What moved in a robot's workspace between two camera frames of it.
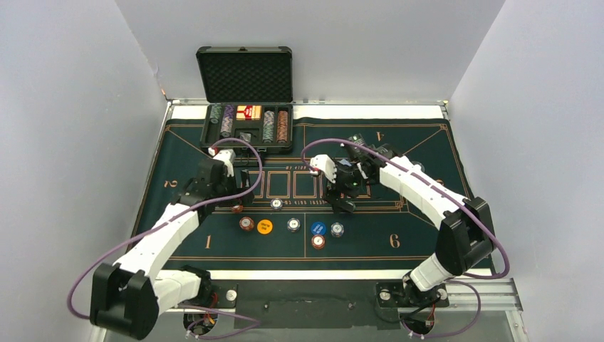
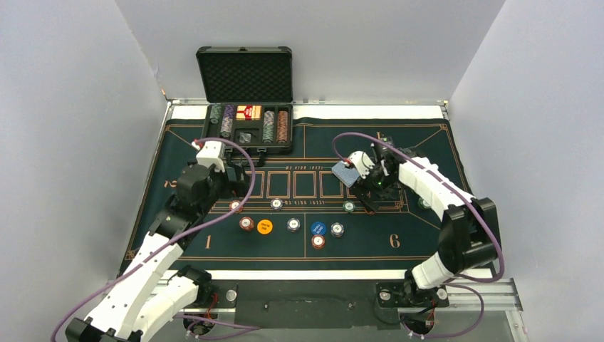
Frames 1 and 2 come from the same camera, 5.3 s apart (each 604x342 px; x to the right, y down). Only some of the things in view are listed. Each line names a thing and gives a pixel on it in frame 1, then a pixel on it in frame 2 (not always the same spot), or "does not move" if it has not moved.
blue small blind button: x=318 y=228 does not move
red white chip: x=246 y=224 does not move
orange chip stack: x=318 y=241 does not move
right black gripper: x=337 y=189 → x=362 y=194
